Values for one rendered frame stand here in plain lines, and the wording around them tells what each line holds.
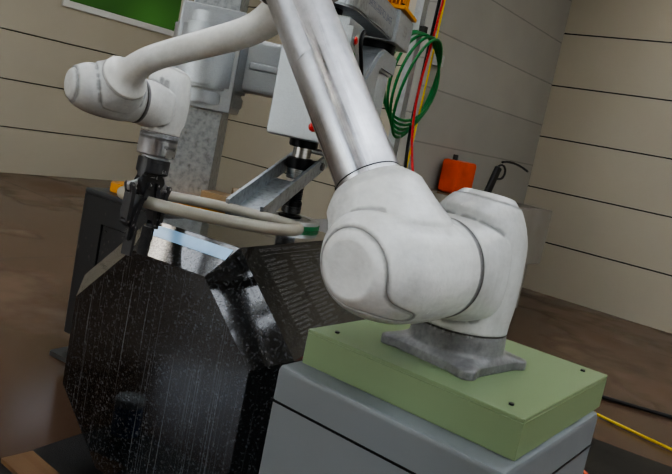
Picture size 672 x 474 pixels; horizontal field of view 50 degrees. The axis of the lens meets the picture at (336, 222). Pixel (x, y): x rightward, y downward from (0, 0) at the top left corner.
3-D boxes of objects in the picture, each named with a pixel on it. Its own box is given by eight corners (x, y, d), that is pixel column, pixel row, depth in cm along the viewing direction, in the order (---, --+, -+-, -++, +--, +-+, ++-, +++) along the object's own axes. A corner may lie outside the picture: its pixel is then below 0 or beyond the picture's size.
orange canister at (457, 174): (428, 192, 554) (437, 150, 549) (458, 195, 594) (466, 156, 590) (453, 198, 541) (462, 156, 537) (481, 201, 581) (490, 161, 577)
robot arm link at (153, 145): (187, 140, 169) (182, 164, 169) (159, 133, 173) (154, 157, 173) (160, 134, 161) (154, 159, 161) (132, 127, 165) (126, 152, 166)
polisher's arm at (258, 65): (159, 78, 283) (170, 14, 279) (172, 81, 316) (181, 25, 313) (342, 115, 291) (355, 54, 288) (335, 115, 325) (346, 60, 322)
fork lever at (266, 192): (297, 151, 273) (299, 138, 271) (345, 161, 268) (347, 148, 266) (213, 211, 212) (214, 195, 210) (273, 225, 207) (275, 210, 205)
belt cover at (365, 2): (352, 52, 324) (360, 15, 322) (406, 61, 318) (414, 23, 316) (280, 6, 232) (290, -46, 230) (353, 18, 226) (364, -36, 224)
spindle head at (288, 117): (297, 143, 275) (320, 26, 269) (351, 155, 269) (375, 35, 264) (263, 140, 240) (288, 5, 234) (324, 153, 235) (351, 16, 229)
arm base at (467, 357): (540, 366, 121) (547, 335, 121) (467, 382, 105) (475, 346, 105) (453, 331, 134) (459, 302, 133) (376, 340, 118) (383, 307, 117)
